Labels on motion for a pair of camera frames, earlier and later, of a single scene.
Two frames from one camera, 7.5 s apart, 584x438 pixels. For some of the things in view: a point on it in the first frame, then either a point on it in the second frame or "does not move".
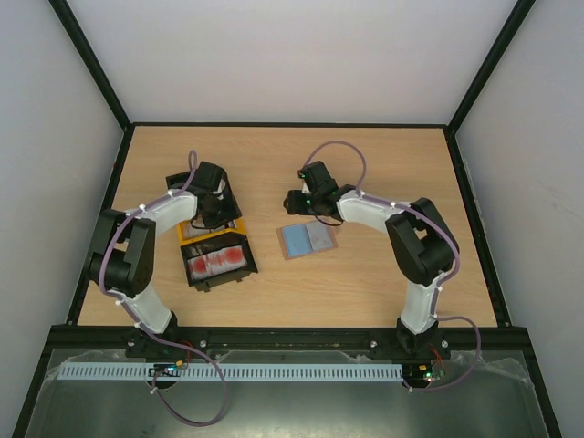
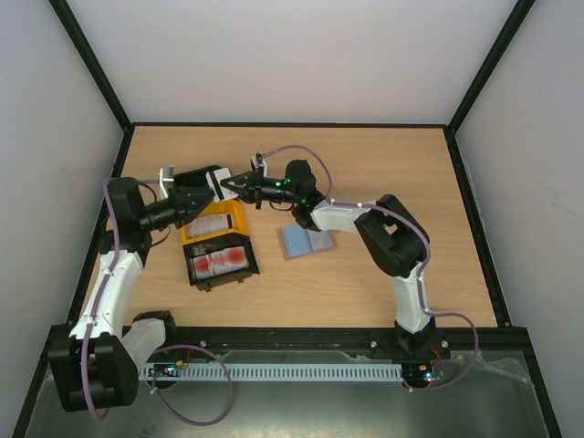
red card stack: (220, 261) does not move
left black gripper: (234, 213) → (185, 208)
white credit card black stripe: (318, 235) does not move
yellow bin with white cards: (189, 234) does not move
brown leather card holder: (306, 238) does not move
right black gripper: (294, 202) → (257, 190)
